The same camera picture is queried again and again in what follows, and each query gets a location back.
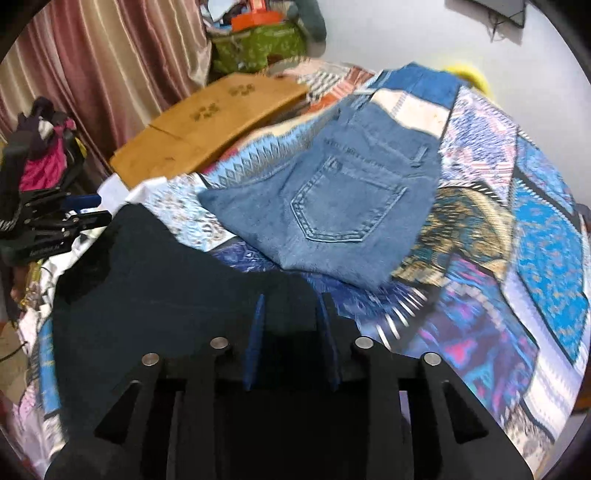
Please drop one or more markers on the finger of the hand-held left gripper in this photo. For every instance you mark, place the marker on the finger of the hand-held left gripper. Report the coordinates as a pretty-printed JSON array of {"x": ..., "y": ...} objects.
[
  {"x": 83, "y": 202},
  {"x": 87, "y": 220}
]

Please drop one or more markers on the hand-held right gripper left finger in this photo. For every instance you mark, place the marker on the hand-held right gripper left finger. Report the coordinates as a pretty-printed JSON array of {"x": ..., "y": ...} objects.
[{"x": 255, "y": 344}]

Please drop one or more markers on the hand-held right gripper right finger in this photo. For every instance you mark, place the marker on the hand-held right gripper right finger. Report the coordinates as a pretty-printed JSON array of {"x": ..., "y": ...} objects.
[{"x": 327, "y": 344}]

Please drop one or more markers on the dark navy pants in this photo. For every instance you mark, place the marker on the dark navy pants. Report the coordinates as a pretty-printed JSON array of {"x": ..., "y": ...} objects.
[{"x": 161, "y": 286}]

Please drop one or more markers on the pink and black cloth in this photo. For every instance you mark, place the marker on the pink and black cloth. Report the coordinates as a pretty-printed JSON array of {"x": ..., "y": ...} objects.
[{"x": 44, "y": 164}]

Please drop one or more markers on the wooden board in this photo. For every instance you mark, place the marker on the wooden board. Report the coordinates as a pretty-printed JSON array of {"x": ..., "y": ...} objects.
[{"x": 207, "y": 124}]

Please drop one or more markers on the pink striped curtain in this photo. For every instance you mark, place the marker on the pink striped curtain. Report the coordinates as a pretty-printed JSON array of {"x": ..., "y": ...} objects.
[{"x": 115, "y": 55}]

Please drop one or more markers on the blue denim jeans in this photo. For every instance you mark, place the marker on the blue denim jeans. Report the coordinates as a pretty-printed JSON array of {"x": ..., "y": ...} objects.
[{"x": 351, "y": 194}]

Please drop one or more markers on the patchwork printed blanket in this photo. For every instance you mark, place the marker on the patchwork printed blanket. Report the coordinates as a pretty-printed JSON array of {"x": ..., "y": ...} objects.
[{"x": 485, "y": 184}]

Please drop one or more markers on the green patterned bag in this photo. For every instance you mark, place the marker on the green patterned bag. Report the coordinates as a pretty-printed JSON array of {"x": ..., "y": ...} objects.
[{"x": 258, "y": 46}]

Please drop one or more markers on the orange box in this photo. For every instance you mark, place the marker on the orange box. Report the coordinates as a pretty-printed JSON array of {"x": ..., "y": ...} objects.
[{"x": 256, "y": 19}]

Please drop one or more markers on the dark teal cloth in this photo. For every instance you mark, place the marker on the dark teal cloth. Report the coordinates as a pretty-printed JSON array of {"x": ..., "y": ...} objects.
[{"x": 311, "y": 18}]

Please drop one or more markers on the yellow round object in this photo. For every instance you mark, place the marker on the yellow round object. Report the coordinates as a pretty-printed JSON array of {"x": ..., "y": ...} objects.
[{"x": 472, "y": 74}]

